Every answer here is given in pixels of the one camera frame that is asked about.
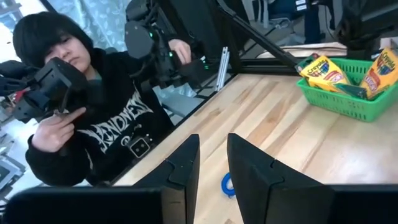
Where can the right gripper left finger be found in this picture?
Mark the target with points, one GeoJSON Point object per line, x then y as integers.
{"type": "Point", "coordinates": [174, 186]}

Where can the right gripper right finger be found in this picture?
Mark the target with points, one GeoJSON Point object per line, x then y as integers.
{"type": "Point", "coordinates": [264, 193]}

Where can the green plastic basket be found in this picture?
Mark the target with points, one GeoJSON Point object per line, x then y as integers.
{"type": "Point", "coordinates": [342, 105]}

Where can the silver aluminium bar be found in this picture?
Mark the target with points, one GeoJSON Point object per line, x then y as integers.
{"type": "Point", "coordinates": [223, 68]}

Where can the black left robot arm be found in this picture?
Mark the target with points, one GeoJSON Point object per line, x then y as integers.
{"type": "Point", "coordinates": [363, 25]}

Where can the yellow Crayola crayon box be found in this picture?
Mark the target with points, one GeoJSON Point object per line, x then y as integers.
{"type": "Point", "coordinates": [323, 73]}
{"type": "Point", "coordinates": [381, 74]}

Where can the pale patterned curtain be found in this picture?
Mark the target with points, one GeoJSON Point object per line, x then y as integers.
{"type": "Point", "coordinates": [102, 21]}

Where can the person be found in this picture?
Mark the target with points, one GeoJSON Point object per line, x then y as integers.
{"type": "Point", "coordinates": [118, 124]}

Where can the blue coil wristband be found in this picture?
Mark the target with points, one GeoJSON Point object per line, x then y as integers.
{"type": "Point", "coordinates": [224, 186]}

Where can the person's hand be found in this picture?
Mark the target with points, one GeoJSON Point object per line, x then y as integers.
{"type": "Point", "coordinates": [56, 130]}
{"type": "Point", "coordinates": [180, 51]}

